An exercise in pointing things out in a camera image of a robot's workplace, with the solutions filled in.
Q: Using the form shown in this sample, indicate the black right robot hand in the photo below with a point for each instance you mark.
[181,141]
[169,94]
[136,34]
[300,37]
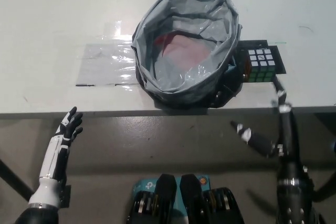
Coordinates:
[290,155]

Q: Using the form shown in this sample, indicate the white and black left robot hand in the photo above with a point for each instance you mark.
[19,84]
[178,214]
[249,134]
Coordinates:
[53,155]

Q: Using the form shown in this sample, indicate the rubik's cube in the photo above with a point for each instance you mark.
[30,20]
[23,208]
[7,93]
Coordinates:
[260,64]

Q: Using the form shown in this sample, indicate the grey plastic-lined bin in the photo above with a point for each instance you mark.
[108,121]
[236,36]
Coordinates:
[189,82]

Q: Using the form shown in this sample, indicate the black floor tape patch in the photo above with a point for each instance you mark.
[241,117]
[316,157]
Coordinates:
[67,195]

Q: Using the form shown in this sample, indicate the black table leg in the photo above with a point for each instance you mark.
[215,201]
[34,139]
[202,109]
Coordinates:
[13,176]

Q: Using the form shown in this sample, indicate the teal tp-link box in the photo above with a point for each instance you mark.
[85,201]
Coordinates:
[144,184]

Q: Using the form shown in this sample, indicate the black tape square marker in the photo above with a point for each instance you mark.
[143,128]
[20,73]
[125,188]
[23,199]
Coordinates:
[280,58]

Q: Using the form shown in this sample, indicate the clear tape patch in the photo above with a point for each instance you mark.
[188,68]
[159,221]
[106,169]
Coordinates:
[105,64]

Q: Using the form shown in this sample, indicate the black left robot body block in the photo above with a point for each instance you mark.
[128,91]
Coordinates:
[162,195]

